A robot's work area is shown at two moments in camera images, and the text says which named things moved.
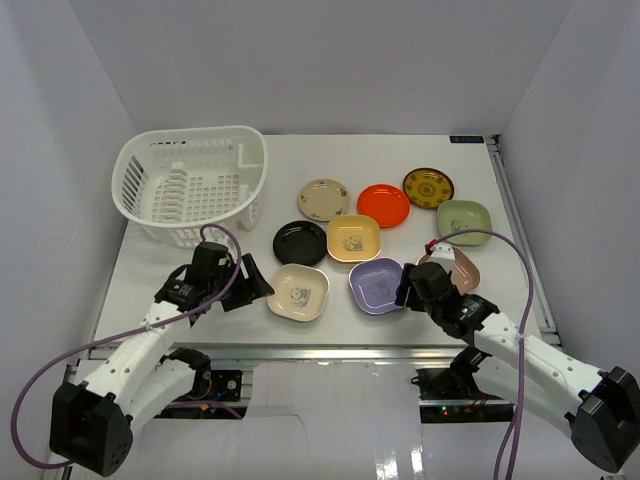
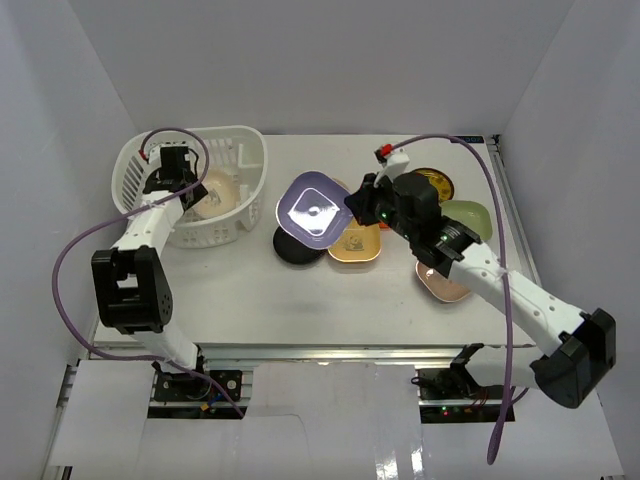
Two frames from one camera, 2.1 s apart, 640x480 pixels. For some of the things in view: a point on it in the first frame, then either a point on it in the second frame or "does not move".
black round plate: x=300 y=242 does not move
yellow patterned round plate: x=427 y=187 does not move
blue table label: x=466 y=139 does not move
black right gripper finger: x=404 y=285 -> x=357 y=203
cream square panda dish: x=300 y=292 -> x=223 y=194
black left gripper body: x=242 y=282 -> x=192 y=193
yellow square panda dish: x=353 y=238 does not move
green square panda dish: x=455 y=215 does not move
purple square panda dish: x=374 y=284 -> x=312 y=209
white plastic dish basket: x=174 y=181 does not move
